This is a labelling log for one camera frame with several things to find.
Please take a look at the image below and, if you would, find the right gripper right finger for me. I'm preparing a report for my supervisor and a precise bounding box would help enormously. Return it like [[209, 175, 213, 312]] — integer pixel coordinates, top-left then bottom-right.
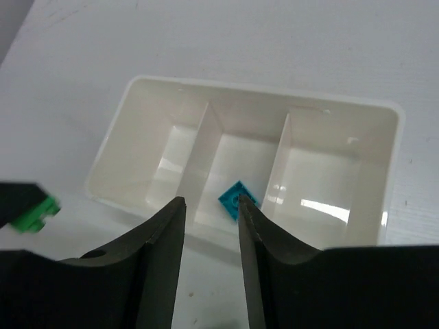
[[238, 195, 438, 328]]

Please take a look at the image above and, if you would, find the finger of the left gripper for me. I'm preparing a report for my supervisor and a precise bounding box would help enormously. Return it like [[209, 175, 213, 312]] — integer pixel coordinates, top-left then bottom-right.
[[1, 181, 48, 228]]

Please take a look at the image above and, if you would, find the white three-compartment container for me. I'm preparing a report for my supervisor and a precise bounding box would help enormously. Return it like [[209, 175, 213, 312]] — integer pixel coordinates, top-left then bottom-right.
[[86, 75, 405, 252]]

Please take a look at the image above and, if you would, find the green lego brick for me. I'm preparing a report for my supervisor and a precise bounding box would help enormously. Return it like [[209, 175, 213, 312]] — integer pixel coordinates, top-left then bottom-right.
[[10, 196, 61, 233]]

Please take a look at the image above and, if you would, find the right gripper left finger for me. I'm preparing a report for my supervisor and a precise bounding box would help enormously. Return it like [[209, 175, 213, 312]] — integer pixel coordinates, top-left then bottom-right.
[[1, 197, 187, 328]]

